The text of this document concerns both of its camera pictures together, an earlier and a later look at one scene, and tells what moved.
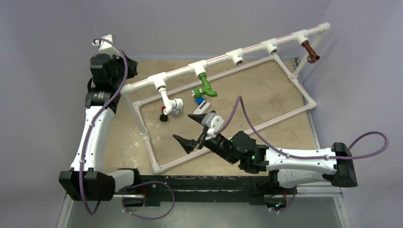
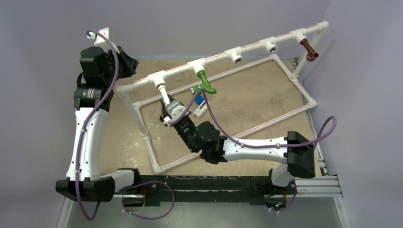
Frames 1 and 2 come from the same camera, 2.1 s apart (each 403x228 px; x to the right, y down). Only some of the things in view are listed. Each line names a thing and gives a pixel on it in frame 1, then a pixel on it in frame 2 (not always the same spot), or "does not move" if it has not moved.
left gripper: (132, 66) does not move
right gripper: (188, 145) -> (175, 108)
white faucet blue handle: (203, 106) does not move
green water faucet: (198, 92) does not move
